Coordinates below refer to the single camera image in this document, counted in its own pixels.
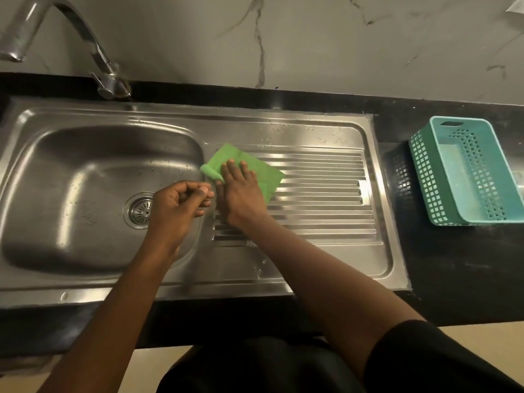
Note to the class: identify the person's left hand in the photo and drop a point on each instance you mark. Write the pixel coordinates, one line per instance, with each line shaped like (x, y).
(172, 210)

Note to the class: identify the person's right middle finger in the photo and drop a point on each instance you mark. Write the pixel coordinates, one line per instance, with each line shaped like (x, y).
(242, 171)

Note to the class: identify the chrome curved faucet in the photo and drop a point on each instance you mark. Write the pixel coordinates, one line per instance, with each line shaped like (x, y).
(77, 24)

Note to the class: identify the person's black shirt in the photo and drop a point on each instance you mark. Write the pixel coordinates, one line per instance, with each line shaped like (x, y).
(430, 360)

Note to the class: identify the teal perforated plastic basket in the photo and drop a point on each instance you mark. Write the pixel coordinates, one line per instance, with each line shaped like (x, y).
(454, 171)

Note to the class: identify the round metal sink drain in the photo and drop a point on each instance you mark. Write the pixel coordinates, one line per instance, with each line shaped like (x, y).
(137, 210)

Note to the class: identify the person's left thumb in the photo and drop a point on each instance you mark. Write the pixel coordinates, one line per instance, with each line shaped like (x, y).
(203, 192)

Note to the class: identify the person's right thumb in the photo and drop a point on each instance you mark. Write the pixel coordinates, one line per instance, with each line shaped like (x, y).
(220, 191)

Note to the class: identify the green cleaning cloth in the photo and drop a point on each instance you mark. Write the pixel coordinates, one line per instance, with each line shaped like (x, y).
(268, 175)

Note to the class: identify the person's right forearm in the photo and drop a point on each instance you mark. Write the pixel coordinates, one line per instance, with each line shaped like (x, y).
(323, 290)

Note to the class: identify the stainless steel sink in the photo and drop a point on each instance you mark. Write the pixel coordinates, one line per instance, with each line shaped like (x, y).
(82, 180)

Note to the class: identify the white paper sheet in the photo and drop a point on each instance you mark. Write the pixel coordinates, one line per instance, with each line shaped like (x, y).
(516, 3)

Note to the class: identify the person's left forearm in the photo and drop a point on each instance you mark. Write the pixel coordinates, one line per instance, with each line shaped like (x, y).
(118, 306)

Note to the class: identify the person's right hand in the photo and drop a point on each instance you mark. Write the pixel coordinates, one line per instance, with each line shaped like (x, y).
(242, 198)

